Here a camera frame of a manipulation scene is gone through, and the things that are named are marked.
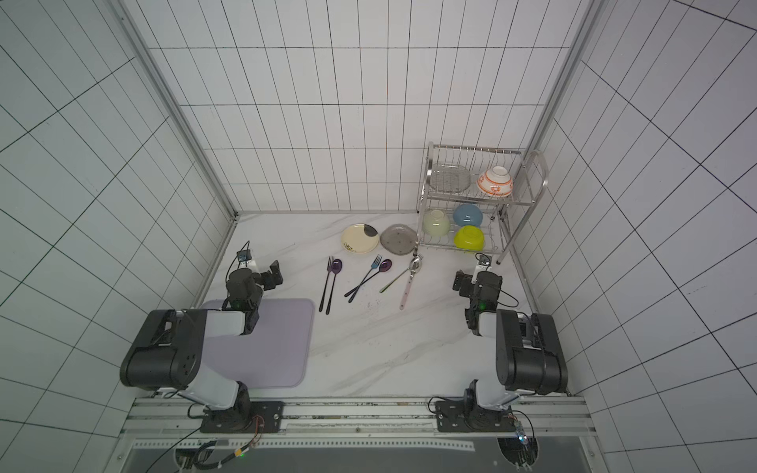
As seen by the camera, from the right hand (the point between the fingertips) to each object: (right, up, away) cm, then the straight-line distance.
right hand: (466, 268), depth 95 cm
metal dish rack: (0, +22, -10) cm, 24 cm away
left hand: (-68, 0, 0) cm, 68 cm away
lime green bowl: (+3, +10, +6) cm, 12 cm away
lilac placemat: (-59, -24, -11) cm, 64 cm away
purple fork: (-47, +1, +8) cm, 47 cm away
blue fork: (-31, 0, +9) cm, 32 cm away
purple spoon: (-45, -1, +8) cm, 45 cm away
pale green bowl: (-9, +15, +9) cm, 19 cm away
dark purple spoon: (-27, 0, +8) cm, 28 cm away
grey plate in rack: (-6, +29, -3) cm, 30 cm away
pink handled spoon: (-16, 0, +7) cm, 18 cm away
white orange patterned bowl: (+6, +27, -10) cm, 29 cm away
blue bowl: (+5, +19, +13) cm, 23 cm away
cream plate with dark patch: (-37, +10, +16) cm, 41 cm away
